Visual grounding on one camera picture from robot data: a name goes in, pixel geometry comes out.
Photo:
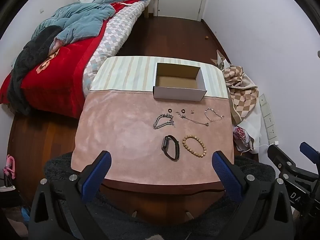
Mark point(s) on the dark grey fuzzy rug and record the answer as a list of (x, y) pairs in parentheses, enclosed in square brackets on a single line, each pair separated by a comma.
[(57, 162)]

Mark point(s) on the beige checkered cloth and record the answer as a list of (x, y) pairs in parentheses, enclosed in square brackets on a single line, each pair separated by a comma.
[(240, 90)]

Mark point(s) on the dark grey fleece blanket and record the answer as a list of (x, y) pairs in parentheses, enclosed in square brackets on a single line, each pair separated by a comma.
[(30, 55)]

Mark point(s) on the wooden table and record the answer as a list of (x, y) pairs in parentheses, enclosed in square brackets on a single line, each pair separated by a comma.
[(155, 202)]

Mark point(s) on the bed with checkered sheet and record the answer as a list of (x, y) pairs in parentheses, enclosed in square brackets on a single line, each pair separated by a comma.
[(117, 32)]

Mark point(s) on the bed with red blanket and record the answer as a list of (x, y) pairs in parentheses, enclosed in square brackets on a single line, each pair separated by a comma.
[(62, 75)]

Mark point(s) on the pink plastic object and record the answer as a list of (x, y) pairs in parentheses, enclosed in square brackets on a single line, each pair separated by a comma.
[(10, 165)]

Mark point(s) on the white cardboard box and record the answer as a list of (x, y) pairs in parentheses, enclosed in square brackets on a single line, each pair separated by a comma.
[(175, 96)]

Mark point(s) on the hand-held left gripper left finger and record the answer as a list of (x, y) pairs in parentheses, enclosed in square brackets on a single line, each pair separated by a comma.
[(100, 170)]

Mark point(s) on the black smart band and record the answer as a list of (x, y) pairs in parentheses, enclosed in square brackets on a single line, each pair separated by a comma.
[(165, 145)]

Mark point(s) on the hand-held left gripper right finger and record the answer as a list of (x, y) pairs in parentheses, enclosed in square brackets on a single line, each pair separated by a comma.
[(225, 172)]

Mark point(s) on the pink tablecloth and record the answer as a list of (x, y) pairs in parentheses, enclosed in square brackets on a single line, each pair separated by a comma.
[(120, 135)]

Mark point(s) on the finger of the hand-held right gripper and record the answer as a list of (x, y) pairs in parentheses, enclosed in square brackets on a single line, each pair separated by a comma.
[(308, 148), (280, 155)]

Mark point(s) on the striped cloth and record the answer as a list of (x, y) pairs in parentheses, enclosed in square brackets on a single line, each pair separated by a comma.
[(120, 75)]

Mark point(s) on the white power strip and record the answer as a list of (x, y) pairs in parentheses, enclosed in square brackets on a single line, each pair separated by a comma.
[(268, 120)]

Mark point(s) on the blue quilt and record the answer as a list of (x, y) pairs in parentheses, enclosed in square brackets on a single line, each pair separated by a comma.
[(82, 17)]

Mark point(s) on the red and white bag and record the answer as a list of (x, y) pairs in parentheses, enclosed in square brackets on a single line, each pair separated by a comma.
[(240, 133)]

